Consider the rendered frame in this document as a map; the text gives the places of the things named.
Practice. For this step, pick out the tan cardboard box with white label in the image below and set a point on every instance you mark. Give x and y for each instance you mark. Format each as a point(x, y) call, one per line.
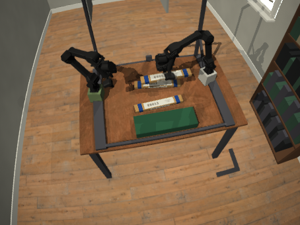
point(161, 77)

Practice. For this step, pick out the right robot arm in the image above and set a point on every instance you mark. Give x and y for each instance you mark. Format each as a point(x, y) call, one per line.
point(91, 57)

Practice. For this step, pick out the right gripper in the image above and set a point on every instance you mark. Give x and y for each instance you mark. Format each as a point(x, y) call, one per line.
point(108, 82)

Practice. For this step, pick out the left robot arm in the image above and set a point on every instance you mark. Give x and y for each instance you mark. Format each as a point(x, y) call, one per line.
point(175, 47)

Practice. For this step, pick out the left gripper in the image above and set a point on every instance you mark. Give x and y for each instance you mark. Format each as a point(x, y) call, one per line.
point(169, 75)

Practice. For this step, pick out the white welding electrode pack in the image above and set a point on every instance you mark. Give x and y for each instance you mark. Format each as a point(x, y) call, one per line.
point(158, 103)
point(167, 83)

